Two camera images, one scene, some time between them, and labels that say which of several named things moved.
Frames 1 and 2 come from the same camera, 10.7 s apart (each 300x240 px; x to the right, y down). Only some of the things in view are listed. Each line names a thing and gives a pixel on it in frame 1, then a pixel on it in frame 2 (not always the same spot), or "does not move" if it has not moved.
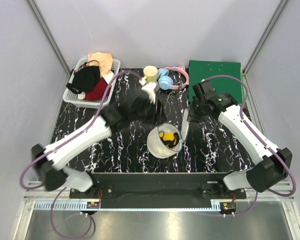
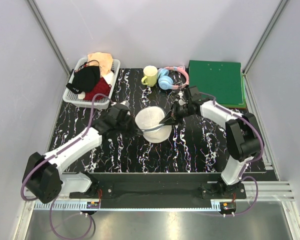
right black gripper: [192, 116] → [173, 117]
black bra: [85, 79] does not move
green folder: [199, 70] does not move
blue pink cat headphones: [165, 82] does not move
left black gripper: [159, 116] → [134, 131]
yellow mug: [150, 74] does not move
